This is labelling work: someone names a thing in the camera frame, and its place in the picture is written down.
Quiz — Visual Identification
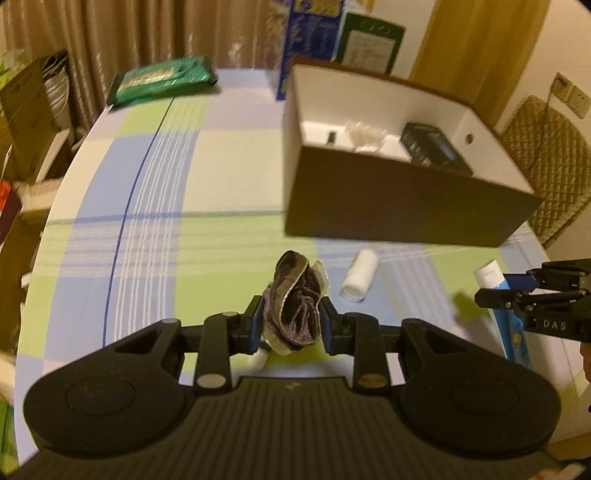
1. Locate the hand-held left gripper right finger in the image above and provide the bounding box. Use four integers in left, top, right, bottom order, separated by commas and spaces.
318, 295, 468, 398

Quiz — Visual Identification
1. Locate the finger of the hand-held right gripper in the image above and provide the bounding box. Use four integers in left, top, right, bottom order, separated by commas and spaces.
474, 287, 591, 311
505, 259, 591, 293

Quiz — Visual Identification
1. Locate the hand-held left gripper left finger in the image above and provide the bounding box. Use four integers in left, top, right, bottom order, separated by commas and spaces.
113, 295, 267, 396

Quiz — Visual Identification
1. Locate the brown velvet scrunchie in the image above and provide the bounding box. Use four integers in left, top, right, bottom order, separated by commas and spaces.
262, 250, 330, 356

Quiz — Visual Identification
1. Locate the blue and white tube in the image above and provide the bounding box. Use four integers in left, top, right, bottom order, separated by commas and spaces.
473, 259, 534, 368

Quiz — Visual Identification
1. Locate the brown cardboard box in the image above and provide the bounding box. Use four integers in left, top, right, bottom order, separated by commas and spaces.
283, 58, 546, 248

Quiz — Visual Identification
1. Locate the black shaver box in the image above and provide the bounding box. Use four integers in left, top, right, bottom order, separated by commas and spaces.
399, 121, 474, 176

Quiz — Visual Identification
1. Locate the clear plastic wrapper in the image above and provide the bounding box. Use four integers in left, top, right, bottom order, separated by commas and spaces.
344, 122, 389, 156

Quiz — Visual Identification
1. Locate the desktop with checked tablecloth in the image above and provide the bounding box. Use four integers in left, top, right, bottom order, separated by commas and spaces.
14, 67, 591, 462

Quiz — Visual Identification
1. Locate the white plastic bottle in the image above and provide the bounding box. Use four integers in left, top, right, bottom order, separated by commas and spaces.
340, 248, 380, 304

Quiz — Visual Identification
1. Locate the chair with quilted cushion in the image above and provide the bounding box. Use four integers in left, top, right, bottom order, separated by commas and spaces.
496, 95, 591, 251

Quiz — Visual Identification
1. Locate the yellow curtain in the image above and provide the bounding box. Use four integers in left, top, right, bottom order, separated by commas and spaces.
409, 0, 551, 126

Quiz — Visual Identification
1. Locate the green wet wipes pack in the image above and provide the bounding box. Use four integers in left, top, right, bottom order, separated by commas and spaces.
108, 55, 221, 110

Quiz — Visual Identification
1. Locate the green box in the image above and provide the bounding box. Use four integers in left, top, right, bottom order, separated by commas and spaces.
335, 12, 407, 77

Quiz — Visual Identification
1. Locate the blue carton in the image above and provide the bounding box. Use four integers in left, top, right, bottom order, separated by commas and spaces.
276, 0, 345, 102

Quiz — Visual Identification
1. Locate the stack of white plates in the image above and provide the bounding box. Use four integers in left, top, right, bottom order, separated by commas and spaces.
41, 53, 75, 130

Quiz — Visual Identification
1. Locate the beige curtain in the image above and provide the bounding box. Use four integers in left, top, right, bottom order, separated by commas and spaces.
0, 0, 296, 136

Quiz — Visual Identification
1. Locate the open corrugated cardboard box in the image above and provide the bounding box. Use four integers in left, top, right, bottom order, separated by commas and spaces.
0, 55, 70, 182

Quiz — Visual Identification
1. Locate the wall socket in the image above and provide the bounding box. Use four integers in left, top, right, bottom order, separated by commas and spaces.
551, 71, 591, 119

